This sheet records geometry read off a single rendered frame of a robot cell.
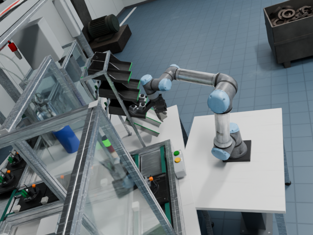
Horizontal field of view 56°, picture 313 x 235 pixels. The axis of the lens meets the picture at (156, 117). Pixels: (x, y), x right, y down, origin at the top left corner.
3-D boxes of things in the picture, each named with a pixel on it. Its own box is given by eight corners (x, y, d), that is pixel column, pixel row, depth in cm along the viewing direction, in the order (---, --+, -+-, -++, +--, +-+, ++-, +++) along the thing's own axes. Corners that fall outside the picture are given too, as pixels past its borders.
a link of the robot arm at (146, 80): (147, 80, 179) (137, 80, 184) (153, 95, 185) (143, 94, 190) (154, 73, 183) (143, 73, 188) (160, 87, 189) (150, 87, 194)
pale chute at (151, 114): (158, 115, 254) (160, 112, 251) (156, 125, 244) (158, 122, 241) (128, 102, 249) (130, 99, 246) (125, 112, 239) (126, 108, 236)
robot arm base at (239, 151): (249, 143, 206) (247, 133, 201) (244, 159, 197) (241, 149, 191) (228, 141, 215) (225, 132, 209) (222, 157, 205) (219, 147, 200)
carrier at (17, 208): (50, 181, 243) (42, 171, 236) (42, 205, 224) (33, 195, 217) (25, 189, 247) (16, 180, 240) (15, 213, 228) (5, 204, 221)
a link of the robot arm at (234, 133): (244, 135, 200) (241, 120, 193) (237, 149, 192) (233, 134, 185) (228, 133, 207) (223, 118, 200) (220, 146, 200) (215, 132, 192)
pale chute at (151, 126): (159, 126, 242) (161, 122, 239) (157, 137, 232) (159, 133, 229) (127, 113, 237) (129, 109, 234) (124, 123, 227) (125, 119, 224)
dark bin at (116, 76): (132, 74, 213) (132, 65, 208) (128, 84, 203) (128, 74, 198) (93, 69, 214) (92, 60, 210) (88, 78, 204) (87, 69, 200)
